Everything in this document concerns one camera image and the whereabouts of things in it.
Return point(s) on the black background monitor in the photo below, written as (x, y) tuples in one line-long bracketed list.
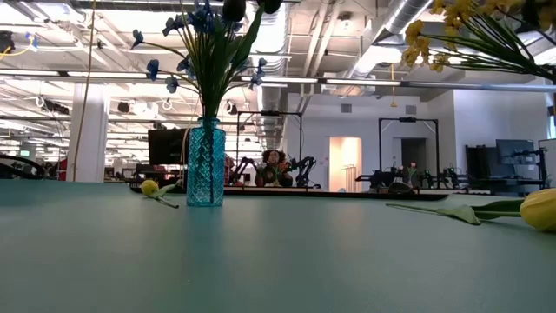
[(167, 145)]

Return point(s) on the white screen panel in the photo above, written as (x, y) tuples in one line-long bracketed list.
[(548, 156)]

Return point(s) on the person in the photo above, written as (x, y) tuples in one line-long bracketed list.
[(273, 167)]

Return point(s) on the blue textured glass vase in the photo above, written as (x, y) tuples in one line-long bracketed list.
[(206, 165)]

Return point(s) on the black aluminium table frame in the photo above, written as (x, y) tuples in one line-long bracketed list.
[(347, 195)]

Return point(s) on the orange lit doorway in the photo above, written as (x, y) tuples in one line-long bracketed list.
[(345, 161)]

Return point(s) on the dark desk monitor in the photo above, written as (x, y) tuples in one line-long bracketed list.
[(514, 152)]

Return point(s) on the black background robot station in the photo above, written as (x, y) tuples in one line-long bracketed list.
[(382, 177)]

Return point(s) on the long grey ceiling rail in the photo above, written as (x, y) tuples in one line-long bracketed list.
[(369, 81)]

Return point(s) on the black background stand frame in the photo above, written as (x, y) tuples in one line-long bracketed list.
[(408, 119), (269, 113)]

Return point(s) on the green table mat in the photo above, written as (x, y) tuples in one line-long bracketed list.
[(304, 261)]

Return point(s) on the black background cabinet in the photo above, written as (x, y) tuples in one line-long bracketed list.
[(478, 161)]

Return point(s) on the black background robot arm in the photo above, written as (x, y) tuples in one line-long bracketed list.
[(306, 165), (243, 165)]

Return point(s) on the silver round ventilation duct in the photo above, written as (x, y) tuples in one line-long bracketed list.
[(391, 21)]

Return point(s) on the white pillar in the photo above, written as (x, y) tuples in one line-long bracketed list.
[(93, 130)]

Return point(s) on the grey rectangular air duct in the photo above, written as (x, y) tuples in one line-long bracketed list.
[(434, 27)]

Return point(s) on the yellow artificial tulip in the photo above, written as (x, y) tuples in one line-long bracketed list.
[(149, 187), (540, 211)]

